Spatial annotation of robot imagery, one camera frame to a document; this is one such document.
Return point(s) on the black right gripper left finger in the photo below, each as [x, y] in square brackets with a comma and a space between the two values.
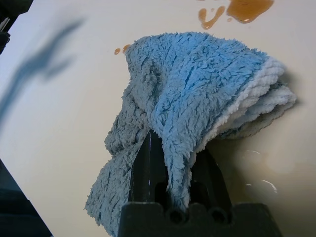
[148, 177]

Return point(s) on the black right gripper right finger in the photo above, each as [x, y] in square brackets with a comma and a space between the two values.
[209, 182]

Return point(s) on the blue fluffy rag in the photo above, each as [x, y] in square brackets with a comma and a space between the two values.
[192, 86]

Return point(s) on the small brown liquid drops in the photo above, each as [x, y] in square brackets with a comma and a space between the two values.
[117, 51]

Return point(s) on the curved brown liquid puddle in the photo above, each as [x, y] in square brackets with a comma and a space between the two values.
[208, 23]

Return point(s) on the large brown liquid puddle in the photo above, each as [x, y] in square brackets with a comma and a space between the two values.
[249, 10]

